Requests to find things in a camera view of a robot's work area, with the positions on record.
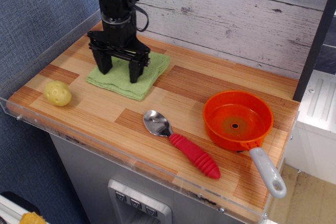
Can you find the black and yellow floor object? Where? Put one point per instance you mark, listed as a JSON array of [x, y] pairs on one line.
[[13, 207]]

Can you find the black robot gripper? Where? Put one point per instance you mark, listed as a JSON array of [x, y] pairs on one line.
[[119, 40]]

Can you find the white toy sink unit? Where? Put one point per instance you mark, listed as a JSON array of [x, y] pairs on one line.
[[311, 147]]

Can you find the grey toy fridge cabinet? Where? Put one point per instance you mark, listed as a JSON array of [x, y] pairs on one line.
[[90, 172]]

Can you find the metal spoon red handle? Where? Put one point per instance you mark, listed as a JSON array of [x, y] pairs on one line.
[[158, 125]]

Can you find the clear acrylic table guard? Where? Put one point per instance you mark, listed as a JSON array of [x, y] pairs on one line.
[[111, 125]]

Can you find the orange toy pot grey handle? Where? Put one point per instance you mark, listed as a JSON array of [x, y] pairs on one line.
[[240, 121]]

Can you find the dark right shelf post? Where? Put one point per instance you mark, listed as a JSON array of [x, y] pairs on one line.
[[316, 46]]

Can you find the silver dispenser button panel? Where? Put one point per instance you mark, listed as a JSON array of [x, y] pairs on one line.
[[132, 206]]

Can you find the yellow toy potato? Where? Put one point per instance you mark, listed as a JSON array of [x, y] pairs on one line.
[[57, 93]]

